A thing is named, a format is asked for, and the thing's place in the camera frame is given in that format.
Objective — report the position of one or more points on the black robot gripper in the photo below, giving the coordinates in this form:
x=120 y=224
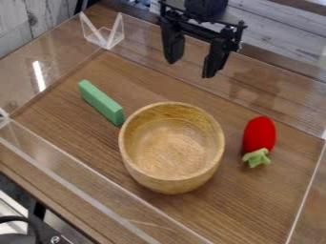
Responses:
x=206 y=17

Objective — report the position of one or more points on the red plush strawberry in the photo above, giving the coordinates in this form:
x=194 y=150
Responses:
x=258 y=142

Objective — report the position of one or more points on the green rectangular block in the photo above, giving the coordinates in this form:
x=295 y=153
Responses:
x=102 y=102

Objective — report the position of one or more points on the wooden bowl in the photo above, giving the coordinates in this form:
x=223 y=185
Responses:
x=171 y=143

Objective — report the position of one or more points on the clear acrylic tray walls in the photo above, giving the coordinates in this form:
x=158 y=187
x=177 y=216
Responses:
x=59 y=145

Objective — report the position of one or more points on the black metal table frame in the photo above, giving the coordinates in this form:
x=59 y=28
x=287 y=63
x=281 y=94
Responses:
x=19 y=203

